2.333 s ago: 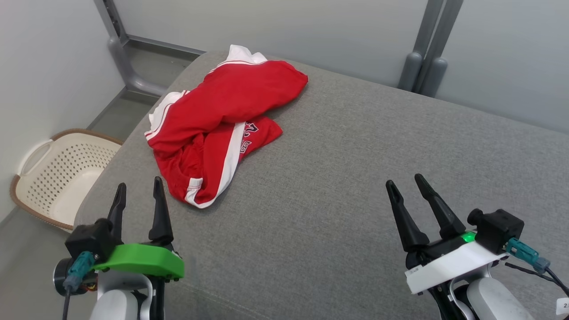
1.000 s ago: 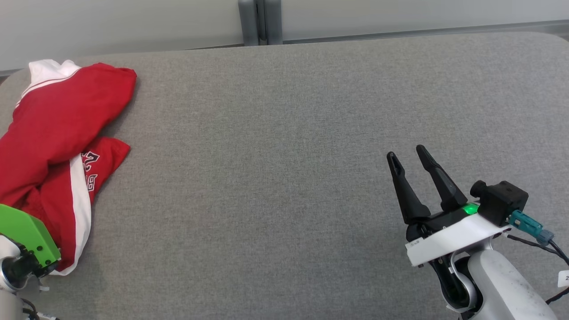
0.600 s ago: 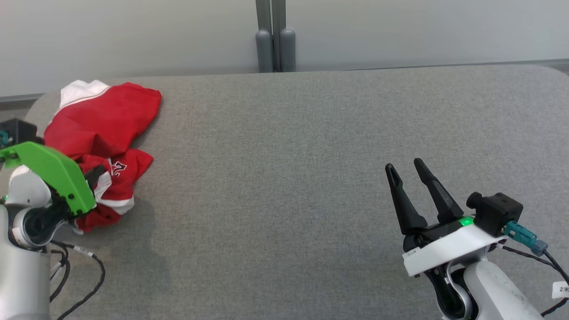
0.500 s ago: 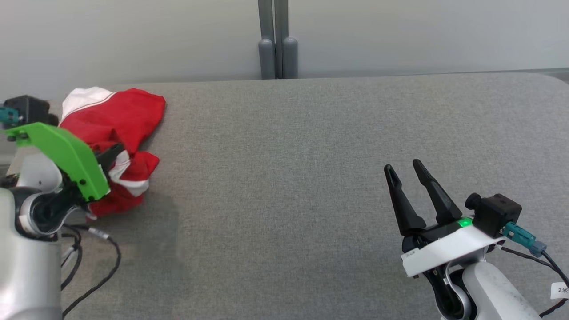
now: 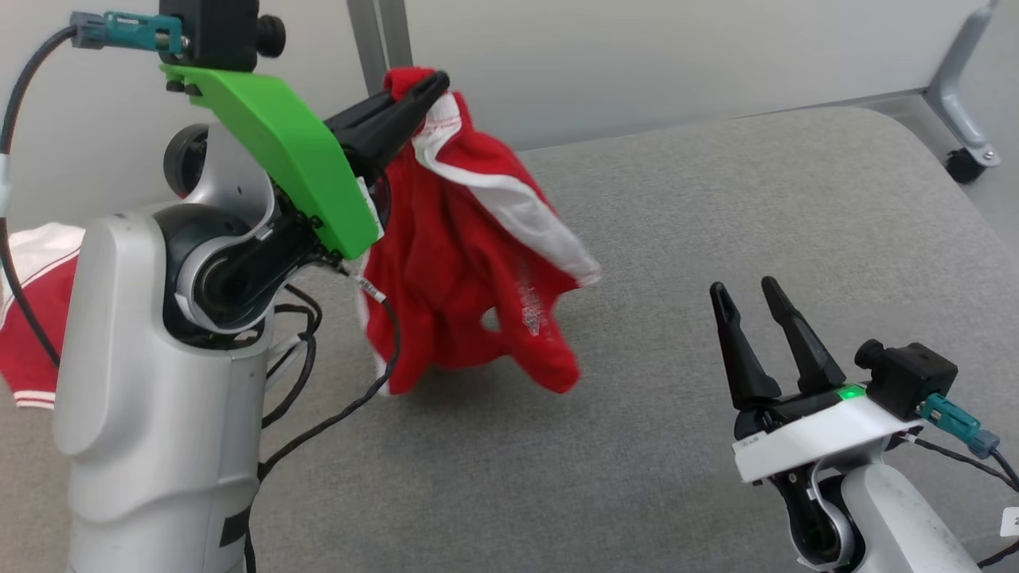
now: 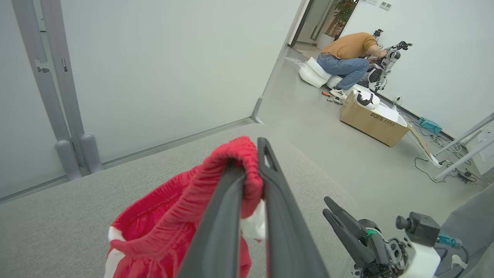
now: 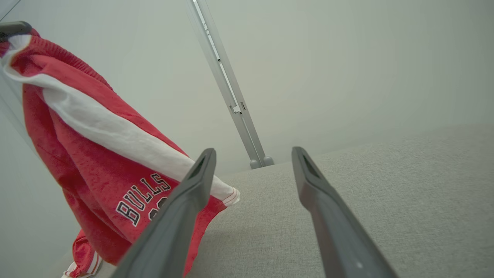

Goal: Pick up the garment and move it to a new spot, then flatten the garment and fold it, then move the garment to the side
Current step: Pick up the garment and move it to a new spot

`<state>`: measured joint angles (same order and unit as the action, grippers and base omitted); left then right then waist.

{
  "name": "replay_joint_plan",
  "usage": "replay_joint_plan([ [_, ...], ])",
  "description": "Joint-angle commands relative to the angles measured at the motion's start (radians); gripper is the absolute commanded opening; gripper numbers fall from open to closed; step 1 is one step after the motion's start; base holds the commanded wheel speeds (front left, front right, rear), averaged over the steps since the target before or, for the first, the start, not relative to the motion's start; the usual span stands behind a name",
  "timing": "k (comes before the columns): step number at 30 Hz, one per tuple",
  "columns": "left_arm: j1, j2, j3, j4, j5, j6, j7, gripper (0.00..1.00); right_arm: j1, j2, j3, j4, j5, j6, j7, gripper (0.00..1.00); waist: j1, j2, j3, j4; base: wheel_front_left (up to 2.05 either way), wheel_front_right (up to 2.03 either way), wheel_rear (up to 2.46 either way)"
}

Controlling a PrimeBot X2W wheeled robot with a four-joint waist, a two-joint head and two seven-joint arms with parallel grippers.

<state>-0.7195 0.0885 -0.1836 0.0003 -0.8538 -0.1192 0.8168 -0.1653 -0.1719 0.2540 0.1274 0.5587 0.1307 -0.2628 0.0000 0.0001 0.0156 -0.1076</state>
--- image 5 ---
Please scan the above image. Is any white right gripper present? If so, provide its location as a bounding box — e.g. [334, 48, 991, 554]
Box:
[709, 275, 924, 484]

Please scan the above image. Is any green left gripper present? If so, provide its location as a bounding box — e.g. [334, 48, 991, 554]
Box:
[159, 64, 451, 260]

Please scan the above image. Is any red garment white stripe trim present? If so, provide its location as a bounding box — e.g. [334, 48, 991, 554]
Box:
[353, 66, 603, 397]

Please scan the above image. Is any red jersey number 23 print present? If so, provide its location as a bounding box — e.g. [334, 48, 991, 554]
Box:
[0, 223, 87, 411]

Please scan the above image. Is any black caster wheel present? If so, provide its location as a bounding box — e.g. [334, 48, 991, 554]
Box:
[945, 147, 986, 185]

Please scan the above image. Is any grey metal rack leg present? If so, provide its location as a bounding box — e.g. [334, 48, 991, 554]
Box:
[923, 0, 1002, 168]

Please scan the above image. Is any grey metal partition post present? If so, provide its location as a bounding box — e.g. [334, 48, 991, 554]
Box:
[376, 0, 415, 71]
[346, 0, 391, 95]

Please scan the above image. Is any thin black cable white label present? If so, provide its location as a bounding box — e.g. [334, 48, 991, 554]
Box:
[898, 434, 1019, 570]
[243, 259, 403, 573]

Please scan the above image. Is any black cable teal connector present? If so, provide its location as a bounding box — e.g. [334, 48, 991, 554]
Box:
[916, 394, 1019, 488]
[0, 10, 190, 368]

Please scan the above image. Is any thin black looped cable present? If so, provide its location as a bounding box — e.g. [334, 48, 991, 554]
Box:
[261, 283, 324, 431]

